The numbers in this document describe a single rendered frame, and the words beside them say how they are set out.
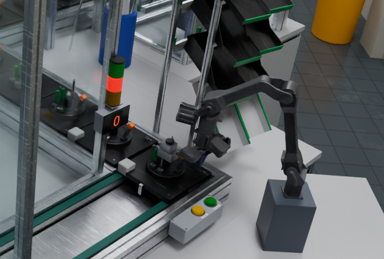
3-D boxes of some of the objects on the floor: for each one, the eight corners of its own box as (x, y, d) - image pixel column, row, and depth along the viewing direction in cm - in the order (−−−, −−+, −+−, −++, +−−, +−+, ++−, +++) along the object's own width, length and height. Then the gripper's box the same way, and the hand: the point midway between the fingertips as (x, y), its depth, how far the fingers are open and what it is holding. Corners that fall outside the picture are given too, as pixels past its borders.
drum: (361, 48, 616) (385, -29, 580) (314, 43, 609) (335, -35, 573) (347, 27, 652) (369, -47, 617) (302, 22, 645) (322, -53, 609)
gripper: (215, 115, 243) (208, 152, 251) (182, 134, 229) (174, 172, 237) (230, 122, 240) (222, 160, 248) (196, 142, 226) (188, 182, 234)
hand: (200, 158), depth 241 cm, fingers closed
